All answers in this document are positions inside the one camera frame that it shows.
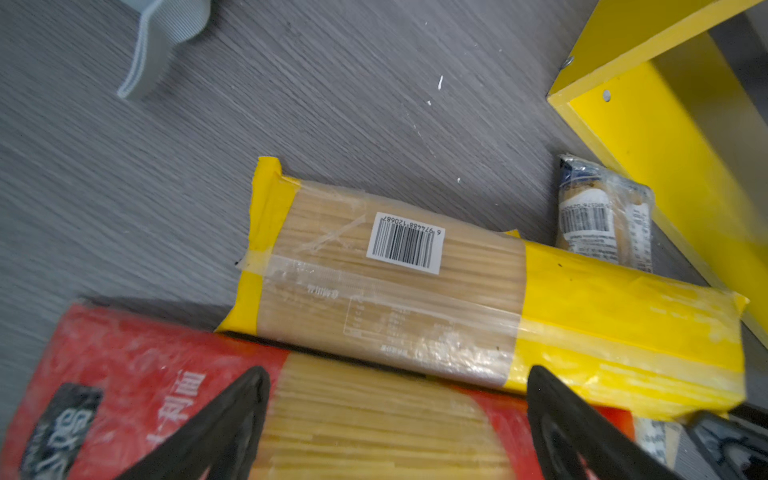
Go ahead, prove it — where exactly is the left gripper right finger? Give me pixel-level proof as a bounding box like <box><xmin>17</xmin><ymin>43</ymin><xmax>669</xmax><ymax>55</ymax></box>
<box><xmin>526</xmin><ymin>365</ymin><xmax>679</xmax><ymax>479</ymax></box>

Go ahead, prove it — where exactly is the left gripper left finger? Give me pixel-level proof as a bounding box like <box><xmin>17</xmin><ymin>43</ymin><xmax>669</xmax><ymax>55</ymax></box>
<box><xmin>119</xmin><ymin>366</ymin><xmax>271</xmax><ymax>479</ymax></box>

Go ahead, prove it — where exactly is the red yellow spaghetti bag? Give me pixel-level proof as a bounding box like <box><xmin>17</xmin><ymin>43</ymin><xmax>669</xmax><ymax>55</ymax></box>
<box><xmin>0</xmin><ymin>302</ymin><xmax>637</xmax><ymax>480</ymax></box>

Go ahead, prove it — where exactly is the yellow wooden shelf unit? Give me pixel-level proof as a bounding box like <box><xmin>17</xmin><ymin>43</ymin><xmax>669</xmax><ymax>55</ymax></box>
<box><xmin>548</xmin><ymin>1</ymin><xmax>767</xmax><ymax>340</ymax></box>

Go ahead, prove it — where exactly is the yellow spaghetti bag with barcode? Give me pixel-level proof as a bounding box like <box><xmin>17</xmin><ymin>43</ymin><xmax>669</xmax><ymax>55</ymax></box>
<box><xmin>221</xmin><ymin>157</ymin><xmax>747</xmax><ymax>420</ymax></box>

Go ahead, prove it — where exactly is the clear blue label noodle pack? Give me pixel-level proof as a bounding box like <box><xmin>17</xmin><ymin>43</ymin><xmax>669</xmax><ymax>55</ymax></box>
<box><xmin>556</xmin><ymin>154</ymin><xmax>655</xmax><ymax>272</ymax></box>

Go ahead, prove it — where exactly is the mint green zipper case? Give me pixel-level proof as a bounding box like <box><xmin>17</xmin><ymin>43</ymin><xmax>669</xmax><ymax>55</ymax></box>
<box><xmin>117</xmin><ymin>0</ymin><xmax>212</xmax><ymax>100</ymax></box>

